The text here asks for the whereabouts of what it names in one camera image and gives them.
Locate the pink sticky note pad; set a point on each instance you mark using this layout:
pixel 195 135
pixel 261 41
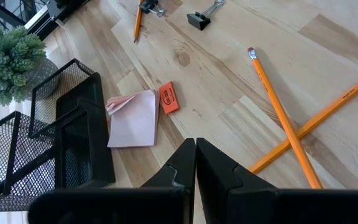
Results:
pixel 135 124

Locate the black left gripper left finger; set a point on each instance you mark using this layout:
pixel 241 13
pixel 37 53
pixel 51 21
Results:
pixel 179 168

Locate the black mesh desk organizer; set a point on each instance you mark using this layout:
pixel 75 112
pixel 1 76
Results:
pixel 82 140

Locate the black aluminium table frame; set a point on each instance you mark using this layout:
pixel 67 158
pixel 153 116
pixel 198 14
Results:
pixel 50 23

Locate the orange eraser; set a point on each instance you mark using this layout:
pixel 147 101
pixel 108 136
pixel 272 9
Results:
pixel 169 98

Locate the black binder clip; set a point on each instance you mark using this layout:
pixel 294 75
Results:
pixel 146 5
pixel 199 20

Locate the green artificial potted plant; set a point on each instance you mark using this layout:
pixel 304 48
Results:
pixel 8 62

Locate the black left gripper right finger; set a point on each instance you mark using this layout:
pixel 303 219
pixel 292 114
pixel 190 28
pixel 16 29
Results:
pixel 216 174

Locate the orange pencil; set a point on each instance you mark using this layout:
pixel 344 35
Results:
pixel 337 104
pixel 138 21
pixel 283 118

